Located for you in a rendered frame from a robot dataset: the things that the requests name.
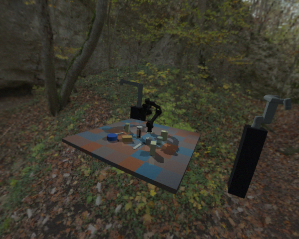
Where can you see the blue cylinder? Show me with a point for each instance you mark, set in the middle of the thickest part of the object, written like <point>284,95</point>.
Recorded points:
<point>112,137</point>

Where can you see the pale green cylinder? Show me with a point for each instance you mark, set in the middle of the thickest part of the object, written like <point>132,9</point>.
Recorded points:
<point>159,140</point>

